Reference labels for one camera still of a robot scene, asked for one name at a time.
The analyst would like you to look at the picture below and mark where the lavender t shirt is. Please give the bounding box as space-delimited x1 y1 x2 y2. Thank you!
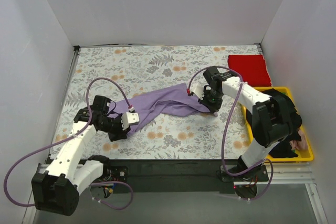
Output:
109 82 218 135

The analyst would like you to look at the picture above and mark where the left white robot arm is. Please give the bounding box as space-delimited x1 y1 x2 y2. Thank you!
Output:
31 95 139 216

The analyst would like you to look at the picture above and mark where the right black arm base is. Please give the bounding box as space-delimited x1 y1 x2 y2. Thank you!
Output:
219 162 269 183

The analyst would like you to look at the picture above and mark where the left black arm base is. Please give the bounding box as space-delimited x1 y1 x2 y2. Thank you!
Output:
93 166 129 183

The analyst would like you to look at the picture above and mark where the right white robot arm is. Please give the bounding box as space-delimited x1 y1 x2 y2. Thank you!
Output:
187 66 294 181

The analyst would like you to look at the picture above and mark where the folded red t shirt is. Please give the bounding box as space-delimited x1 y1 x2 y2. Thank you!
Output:
228 55 271 87

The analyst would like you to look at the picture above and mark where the floral patterned table mat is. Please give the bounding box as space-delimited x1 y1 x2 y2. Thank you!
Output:
49 45 259 159

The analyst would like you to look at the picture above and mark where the black clothes pile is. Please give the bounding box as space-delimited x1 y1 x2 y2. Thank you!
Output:
246 89 302 158

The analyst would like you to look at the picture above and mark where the pink garment in tray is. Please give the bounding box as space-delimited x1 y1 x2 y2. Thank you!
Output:
289 129 308 151

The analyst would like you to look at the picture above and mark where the yellow plastic tray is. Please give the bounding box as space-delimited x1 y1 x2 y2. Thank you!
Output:
241 87 314 163

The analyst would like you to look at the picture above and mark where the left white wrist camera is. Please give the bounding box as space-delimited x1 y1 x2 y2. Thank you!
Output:
121 112 140 131

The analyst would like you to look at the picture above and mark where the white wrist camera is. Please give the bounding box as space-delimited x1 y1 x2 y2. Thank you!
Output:
121 112 140 131
187 83 204 100

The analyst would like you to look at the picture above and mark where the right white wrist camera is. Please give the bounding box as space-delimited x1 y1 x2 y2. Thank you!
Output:
187 83 204 100

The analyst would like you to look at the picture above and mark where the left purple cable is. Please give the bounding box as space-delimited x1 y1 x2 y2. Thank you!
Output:
3 77 134 211

